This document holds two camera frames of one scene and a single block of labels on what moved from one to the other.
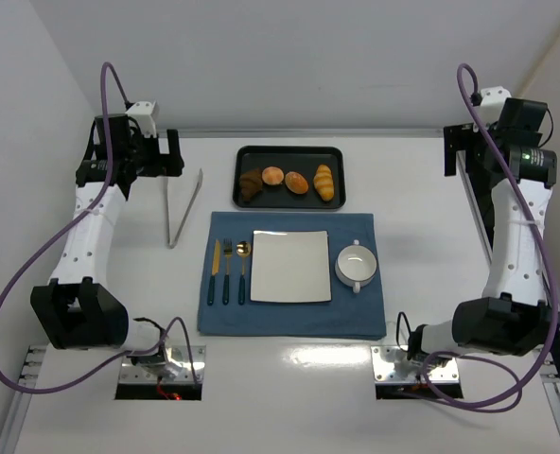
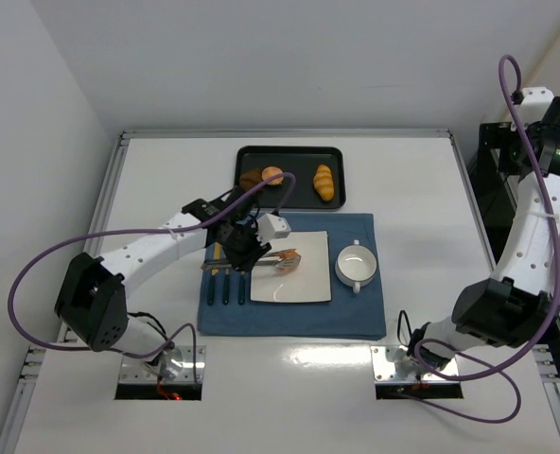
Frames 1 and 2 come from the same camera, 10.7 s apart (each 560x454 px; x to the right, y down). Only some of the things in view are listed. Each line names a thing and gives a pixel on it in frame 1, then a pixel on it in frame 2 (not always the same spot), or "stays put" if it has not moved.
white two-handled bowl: (356, 265) stays put
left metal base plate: (178, 354) stays put
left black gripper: (172, 152) → (240, 246)
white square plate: (290, 266) stays put
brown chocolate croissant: (251, 183) stays put
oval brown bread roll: (296, 183) → (289, 253)
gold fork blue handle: (227, 250) stays put
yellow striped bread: (323, 183) stays put
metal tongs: (170, 243) → (287, 259)
